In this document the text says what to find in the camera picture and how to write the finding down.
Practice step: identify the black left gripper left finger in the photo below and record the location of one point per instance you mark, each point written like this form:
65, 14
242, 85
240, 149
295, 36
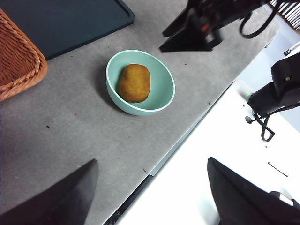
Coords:
54, 201

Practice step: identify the brown wicker basket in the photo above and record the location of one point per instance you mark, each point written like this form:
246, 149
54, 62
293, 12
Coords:
16, 58

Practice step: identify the dark green rectangular tray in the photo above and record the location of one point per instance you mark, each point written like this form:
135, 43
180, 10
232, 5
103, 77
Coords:
70, 23

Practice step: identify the teal ceramic bowl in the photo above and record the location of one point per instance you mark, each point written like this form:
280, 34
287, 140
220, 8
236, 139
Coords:
161, 79

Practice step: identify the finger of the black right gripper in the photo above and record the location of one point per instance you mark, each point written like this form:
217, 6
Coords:
187, 43
181, 23

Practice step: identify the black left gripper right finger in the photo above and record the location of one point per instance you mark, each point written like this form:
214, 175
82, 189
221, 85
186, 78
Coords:
241, 201

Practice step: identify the brown kiwi fruit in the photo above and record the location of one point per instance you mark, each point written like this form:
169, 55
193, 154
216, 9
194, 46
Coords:
134, 83

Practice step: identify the grey slatted panel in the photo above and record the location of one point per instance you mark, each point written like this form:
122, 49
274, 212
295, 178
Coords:
289, 14

